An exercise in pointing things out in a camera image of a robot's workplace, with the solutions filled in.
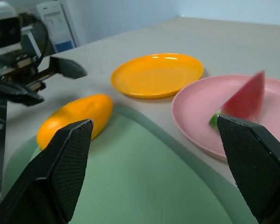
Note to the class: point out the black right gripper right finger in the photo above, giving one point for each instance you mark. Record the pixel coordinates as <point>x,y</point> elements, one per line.
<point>252,163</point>

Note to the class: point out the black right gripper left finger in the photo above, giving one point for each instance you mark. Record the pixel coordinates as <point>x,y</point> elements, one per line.
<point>60,168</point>

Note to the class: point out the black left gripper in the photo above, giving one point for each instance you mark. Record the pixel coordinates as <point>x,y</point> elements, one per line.
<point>16,63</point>

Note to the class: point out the red watermelon slice toy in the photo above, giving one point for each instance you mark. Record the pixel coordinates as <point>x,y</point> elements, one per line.
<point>247,100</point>

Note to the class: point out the pink plastic plate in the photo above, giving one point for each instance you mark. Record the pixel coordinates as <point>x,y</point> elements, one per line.
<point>200,107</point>

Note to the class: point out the green plastic plate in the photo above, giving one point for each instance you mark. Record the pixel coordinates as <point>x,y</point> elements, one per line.
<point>140,175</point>

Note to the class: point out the orange plastic plate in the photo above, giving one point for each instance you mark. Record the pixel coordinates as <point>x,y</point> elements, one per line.
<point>154,77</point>

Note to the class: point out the orange toy mango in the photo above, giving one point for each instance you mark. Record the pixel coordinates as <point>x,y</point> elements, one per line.
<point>84,112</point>

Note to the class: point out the white water dispenser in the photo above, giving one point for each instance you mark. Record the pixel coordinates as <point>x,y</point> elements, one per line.
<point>58,25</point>

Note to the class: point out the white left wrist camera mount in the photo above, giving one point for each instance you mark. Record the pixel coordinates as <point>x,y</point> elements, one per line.
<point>3,32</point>

